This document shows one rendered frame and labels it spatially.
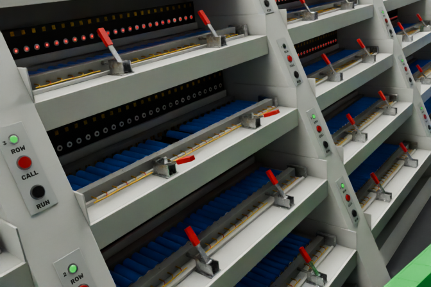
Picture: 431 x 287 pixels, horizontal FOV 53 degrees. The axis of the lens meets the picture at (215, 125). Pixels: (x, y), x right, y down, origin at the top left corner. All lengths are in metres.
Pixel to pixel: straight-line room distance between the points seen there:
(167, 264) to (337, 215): 0.50
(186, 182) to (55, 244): 0.26
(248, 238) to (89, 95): 0.42
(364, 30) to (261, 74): 0.70
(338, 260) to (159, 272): 0.49
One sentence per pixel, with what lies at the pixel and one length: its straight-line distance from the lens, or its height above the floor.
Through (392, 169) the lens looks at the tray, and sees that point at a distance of 1.59.
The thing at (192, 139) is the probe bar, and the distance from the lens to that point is 0.85.
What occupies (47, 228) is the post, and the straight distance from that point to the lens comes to 0.63.
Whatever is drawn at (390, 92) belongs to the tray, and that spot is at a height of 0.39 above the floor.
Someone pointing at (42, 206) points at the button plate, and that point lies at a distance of 0.63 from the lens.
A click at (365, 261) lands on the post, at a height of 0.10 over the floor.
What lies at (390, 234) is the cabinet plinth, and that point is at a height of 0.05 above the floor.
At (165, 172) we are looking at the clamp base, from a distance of 0.75.
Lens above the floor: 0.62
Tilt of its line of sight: 3 degrees down
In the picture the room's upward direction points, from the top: 23 degrees counter-clockwise
